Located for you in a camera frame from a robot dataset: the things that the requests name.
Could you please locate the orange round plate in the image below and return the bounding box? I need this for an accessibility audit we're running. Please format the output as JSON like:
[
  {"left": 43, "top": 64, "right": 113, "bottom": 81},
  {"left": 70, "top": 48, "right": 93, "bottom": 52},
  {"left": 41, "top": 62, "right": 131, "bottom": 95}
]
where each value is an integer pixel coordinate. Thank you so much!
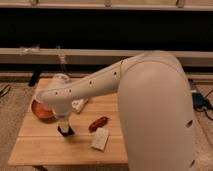
[{"left": 31, "top": 100, "right": 53, "bottom": 119}]

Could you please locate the wooden table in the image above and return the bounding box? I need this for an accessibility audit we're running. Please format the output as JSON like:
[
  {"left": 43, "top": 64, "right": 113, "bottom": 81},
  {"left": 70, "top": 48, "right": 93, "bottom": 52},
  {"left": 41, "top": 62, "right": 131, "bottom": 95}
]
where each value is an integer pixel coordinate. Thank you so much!
[{"left": 7, "top": 77, "right": 129, "bottom": 167}]

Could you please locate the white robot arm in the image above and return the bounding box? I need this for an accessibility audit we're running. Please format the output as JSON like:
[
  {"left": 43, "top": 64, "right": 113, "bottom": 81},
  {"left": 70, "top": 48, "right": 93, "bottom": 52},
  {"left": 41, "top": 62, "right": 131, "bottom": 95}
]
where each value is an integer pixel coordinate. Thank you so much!
[{"left": 36, "top": 51, "right": 196, "bottom": 171}]

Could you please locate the black eraser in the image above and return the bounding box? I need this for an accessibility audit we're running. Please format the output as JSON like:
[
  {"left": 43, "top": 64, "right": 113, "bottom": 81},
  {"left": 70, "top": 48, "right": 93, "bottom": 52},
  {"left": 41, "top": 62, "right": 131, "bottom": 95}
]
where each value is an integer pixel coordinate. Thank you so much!
[{"left": 57, "top": 126, "right": 75, "bottom": 137}]

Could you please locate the blue device on floor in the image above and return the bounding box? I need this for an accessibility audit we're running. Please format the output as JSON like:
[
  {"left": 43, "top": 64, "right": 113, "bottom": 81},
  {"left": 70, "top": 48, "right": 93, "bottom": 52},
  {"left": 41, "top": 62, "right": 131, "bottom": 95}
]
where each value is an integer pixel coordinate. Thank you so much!
[{"left": 192, "top": 92, "right": 211, "bottom": 109}]

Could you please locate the black cable left floor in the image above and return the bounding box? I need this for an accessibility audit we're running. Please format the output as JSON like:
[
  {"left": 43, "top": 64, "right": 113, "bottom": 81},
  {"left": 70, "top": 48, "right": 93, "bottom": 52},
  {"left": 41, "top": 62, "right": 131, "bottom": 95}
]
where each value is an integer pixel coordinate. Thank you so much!
[{"left": 0, "top": 83, "right": 12, "bottom": 99}]

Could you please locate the white sponge block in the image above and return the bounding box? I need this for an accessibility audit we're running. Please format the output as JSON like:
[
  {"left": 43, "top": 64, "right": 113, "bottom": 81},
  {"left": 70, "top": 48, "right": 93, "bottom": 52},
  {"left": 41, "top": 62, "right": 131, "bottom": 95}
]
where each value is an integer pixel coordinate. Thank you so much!
[{"left": 91, "top": 128, "right": 109, "bottom": 151}]

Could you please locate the red-brown sausage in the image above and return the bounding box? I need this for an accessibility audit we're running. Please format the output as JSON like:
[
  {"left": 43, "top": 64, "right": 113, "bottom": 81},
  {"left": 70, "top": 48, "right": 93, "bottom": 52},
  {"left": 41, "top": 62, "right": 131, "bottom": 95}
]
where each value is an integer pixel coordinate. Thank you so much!
[{"left": 88, "top": 116, "right": 109, "bottom": 132}]

